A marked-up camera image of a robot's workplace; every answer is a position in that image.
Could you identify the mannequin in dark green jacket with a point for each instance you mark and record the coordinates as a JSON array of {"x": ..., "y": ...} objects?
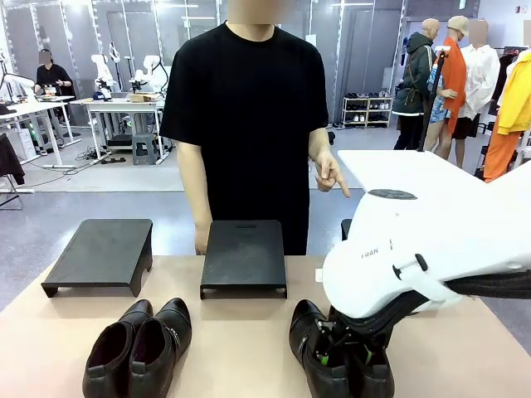
[{"x": 415, "y": 79}]

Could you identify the orange trousers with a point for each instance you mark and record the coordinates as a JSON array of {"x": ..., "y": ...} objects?
[{"x": 500, "y": 155}]

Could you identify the black leather ankle boot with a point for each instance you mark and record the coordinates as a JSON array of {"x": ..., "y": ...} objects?
[
  {"x": 305, "y": 340},
  {"x": 103, "y": 365},
  {"x": 375, "y": 377},
  {"x": 162, "y": 348}
]

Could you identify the cardboard box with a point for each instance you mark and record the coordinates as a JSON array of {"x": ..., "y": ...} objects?
[{"x": 142, "y": 98}]

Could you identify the dark garment on chair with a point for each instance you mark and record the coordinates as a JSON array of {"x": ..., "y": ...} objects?
[{"x": 10, "y": 159}]

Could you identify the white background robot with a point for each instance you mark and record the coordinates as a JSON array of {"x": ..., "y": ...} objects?
[
  {"x": 150, "y": 74},
  {"x": 103, "y": 72}
]

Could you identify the mannequin in orange top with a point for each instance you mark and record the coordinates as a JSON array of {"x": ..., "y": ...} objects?
[{"x": 452, "y": 83}]

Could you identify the white lab table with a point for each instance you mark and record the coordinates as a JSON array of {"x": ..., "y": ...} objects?
[
  {"x": 29, "y": 108},
  {"x": 120, "y": 100}
]

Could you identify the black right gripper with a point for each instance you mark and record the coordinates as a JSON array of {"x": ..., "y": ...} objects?
[{"x": 361, "y": 338}]

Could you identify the person's left forearm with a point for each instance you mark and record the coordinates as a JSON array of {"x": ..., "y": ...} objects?
[{"x": 319, "y": 141}]

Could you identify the person's right forearm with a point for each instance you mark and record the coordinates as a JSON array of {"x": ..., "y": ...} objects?
[{"x": 197, "y": 199}]

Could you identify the black camera tripod pole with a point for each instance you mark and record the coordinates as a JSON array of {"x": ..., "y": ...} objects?
[{"x": 431, "y": 99}]

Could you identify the person in black t-shirt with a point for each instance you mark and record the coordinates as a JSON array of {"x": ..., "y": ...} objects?
[{"x": 249, "y": 124}]

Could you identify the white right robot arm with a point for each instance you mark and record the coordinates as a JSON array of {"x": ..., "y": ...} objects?
[{"x": 435, "y": 232}]

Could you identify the person's right hand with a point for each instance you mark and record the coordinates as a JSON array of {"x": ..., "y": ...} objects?
[{"x": 202, "y": 238}]

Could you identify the seated person in black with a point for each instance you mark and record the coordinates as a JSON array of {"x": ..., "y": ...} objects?
[{"x": 53, "y": 76}]

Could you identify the yellow hanging garment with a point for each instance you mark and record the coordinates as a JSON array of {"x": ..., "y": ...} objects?
[{"x": 516, "y": 95}]

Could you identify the grey plastic step stool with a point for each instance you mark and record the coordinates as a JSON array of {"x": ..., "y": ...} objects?
[{"x": 144, "y": 148}]

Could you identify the wooden shoe rack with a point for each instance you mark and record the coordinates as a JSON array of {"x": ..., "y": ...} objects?
[{"x": 367, "y": 112}]

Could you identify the person's left hand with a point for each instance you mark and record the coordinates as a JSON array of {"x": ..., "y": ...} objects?
[{"x": 327, "y": 170}]

